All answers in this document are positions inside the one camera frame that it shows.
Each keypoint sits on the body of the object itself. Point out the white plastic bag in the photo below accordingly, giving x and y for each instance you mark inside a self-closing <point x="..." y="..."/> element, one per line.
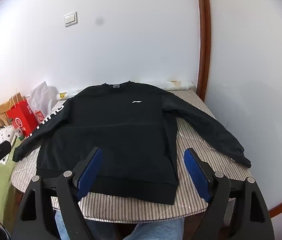
<point x="40" y="97"/>

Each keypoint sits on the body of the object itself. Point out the green floor mat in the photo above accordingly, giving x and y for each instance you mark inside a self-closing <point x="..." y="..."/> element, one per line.
<point x="3" y="180"/>

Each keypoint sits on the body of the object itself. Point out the person's blue jeans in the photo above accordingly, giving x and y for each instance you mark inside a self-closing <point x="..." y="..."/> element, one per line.
<point x="156" y="230"/>

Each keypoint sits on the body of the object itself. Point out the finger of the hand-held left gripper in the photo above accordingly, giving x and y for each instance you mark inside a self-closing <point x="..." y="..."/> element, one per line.
<point x="0" y="150"/>

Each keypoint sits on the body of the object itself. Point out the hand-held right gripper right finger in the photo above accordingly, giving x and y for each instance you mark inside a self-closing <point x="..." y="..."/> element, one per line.
<point x="196" y="172"/>

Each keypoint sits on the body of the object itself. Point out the grey striped table cloth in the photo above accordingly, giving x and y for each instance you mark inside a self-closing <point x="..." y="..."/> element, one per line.
<point x="131" y="211"/>

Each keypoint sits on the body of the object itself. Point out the brown wooden door frame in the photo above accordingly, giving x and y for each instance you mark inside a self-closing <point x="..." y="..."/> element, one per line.
<point x="204" y="42"/>

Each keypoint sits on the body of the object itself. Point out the red paper bag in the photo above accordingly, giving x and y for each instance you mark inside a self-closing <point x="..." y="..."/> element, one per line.
<point x="23" y="120"/>

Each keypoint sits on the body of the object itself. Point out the white dotted bag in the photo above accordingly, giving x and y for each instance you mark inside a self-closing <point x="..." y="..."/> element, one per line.
<point x="3" y="135"/>

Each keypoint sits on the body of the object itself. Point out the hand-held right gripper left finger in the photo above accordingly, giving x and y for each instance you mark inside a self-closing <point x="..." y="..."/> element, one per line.
<point x="90" y="172"/>

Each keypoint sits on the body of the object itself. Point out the white light switch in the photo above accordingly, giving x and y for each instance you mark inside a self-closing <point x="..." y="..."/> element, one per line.
<point x="70" y="18"/>

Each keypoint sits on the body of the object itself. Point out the black sweatshirt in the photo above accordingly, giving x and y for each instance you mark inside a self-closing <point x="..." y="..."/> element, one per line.
<point x="121" y="135"/>

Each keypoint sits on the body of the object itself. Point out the green and white bottle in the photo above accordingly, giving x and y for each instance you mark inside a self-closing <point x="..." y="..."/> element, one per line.
<point x="19" y="132"/>

